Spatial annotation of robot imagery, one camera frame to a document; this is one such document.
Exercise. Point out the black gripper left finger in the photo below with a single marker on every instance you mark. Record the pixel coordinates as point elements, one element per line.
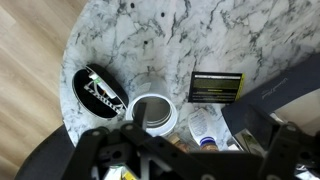
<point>100,150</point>

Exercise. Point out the black oval glasses case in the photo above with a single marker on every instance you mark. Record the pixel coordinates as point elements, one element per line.
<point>81,90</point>

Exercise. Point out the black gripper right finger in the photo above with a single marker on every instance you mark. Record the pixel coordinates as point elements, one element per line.
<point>286,150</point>

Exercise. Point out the navy blue cardboard box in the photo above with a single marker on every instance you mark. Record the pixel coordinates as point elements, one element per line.
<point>286,86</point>

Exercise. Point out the transparent plastic bucket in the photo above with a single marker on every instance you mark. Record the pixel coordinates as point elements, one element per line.
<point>166,116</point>

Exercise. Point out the blue fabric chair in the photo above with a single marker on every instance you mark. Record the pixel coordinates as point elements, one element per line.
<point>43,156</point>

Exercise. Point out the white frame glasses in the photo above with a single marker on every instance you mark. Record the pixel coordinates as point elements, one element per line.
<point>103,91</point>

